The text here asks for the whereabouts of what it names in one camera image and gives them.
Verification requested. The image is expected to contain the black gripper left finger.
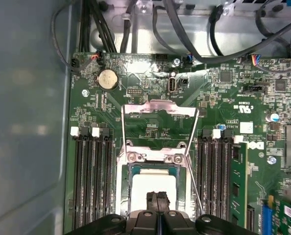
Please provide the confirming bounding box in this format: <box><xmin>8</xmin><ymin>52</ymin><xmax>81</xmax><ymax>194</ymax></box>
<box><xmin>64</xmin><ymin>191</ymin><xmax>159</xmax><ymax>235</ymax></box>

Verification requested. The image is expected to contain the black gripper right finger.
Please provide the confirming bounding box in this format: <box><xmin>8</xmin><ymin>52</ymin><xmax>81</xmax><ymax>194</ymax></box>
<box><xmin>157</xmin><ymin>190</ymin><xmax>259</xmax><ymax>235</ymax></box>

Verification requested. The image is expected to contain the thin wire locking lever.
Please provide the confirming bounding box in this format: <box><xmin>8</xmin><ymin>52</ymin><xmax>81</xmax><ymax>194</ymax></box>
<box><xmin>184</xmin><ymin>154</ymin><xmax>206</xmax><ymax>217</ymax></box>

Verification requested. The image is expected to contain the silver CPU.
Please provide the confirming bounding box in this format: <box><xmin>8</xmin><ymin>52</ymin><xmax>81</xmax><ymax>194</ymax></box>
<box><xmin>129</xmin><ymin>164</ymin><xmax>183</xmax><ymax>214</ymax></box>

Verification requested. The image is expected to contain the metal socket cover frame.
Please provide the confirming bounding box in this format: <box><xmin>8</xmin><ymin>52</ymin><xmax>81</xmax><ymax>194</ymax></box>
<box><xmin>118</xmin><ymin>99</ymin><xmax>200</xmax><ymax>164</ymax></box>

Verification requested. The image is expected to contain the CPU socket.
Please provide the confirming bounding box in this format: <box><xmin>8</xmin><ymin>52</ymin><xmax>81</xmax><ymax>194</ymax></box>
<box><xmin>115</xmin><ymin>146</ymin><xmax>193</xmax><ymax>219</ymax></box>

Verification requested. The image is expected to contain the black RAM slot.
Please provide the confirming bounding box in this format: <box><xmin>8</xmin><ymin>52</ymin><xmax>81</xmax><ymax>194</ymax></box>
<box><xmin>83</xmin><ymin>127</ymin><xmax>95</xmax><ymax>230</ymax></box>
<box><xmin>102</xmin><ymin>128</ymin><xmax>114</xmax><ymax>227</ymax></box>
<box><xmin>91</xmin><ymin>126</ymin><xmax>105</xmax><ymax>228</ymax></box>
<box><xmin>220</xmin><ymin>129</ymin><xmax>233</xmax><ymax>228</ymax></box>
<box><xmin>69</xmin><ymin>126</ymin><xmax>85</xmax><ymax>230</ymax></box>
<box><xmin>210</xmin><ymin>128</ymin><xmax>221</xmax><ymax>221</ymax></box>
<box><xmin>199</xmin><ymin>129</ymin><xmax>211</xmax><ymax>216</ymax></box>

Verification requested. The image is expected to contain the green RAM stick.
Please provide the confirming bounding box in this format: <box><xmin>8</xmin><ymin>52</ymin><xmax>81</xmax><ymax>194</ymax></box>
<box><xmin>230</xmin><ymin>141</ymin><xmax>249</xmax><ymax>230</ymax></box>

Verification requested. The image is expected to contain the black expansion slot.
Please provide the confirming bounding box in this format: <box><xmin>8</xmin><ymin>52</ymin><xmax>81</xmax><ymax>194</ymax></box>
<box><xmin>245</xmin><ymin>205</ymin><xmax>256</xmax><ymax>227</ymax></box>

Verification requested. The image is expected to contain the blue expansion slot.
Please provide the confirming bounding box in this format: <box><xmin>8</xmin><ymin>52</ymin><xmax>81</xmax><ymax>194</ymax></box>
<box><xmin>262</xmin><ymin>198</ymin><xmax>272</xmax><ymax>235</ymax></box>

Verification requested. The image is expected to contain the internal USB port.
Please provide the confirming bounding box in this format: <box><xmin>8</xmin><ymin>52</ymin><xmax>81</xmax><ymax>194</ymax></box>
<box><xmin>168</xmin><ymin>76</ymin><xmax>178</xmax><ymax>94</ymax></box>

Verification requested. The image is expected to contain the green motherboard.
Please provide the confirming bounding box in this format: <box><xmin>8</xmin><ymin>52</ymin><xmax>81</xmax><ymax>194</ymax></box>
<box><xmin>64</xmin><ymin>51</ymin><xmax>291</xmax><ymax>235</ymax></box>

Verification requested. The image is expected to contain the silver capacitor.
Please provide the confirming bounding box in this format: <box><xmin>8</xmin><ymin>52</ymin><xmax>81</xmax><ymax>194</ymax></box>
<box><xmin>265</xmin><ymin>112</ymin><xmax>280</xmax><ymax>123</ymax></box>

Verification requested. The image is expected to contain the round coin battery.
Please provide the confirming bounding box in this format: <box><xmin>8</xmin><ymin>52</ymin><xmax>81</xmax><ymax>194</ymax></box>
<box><xmin>97</xmin><ymin>69</ymin><xmax>120</xmax><ymax>92</ymax></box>

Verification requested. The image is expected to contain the black open PC case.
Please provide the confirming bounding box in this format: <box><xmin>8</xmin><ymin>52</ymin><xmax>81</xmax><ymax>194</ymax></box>
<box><xmin>0</xmin><ymin>0</ymin><xmax>291</xmax><ymax>235</ymax></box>

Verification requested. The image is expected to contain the black cable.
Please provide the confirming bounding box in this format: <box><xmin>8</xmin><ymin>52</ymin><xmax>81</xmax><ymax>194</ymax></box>
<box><xmin>210</xmin><ymin>4</ymin><xmax>226</xmax><ymax>56</ymax></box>
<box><xmin>79</xmin><ymin>0</ymin><xmax>92</xmax><ymax>52</ymax></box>
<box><xmin>152</xmin><ymin>5</ymin><xmax>194</xmax><ymax>64</ymax></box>
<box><xmin>120</xmin><ymin>0</ymin><xmax>137</xmax><ymax>53</ymax></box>
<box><xmin>89</xmin><ymin>0</ymin><xmax>117</xmax><ymax>53</ymax></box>
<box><xmin>163</xmin><ymin>0</ymin><xmax>291</xmax><ymax>65</ymax></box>

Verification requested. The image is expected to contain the thin grey fan wire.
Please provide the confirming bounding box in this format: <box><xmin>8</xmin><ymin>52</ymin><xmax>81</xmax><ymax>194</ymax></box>
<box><xmin>51</xmin><ymin>2</ymin><xmax>99</xmax><ymax>73</ymax></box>

